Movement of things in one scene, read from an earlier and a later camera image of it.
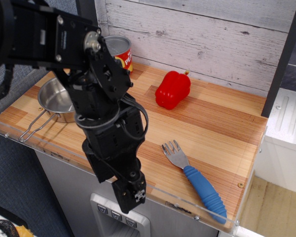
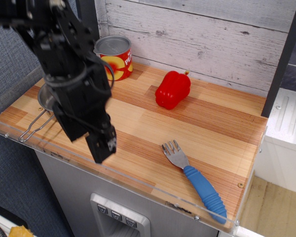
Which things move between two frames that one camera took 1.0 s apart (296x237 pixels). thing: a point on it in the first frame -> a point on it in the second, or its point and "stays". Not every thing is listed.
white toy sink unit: (281, 156) stays
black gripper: (113, 153) -> (81, 98)
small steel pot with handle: (54, 97) stays
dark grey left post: (86, 9) stays
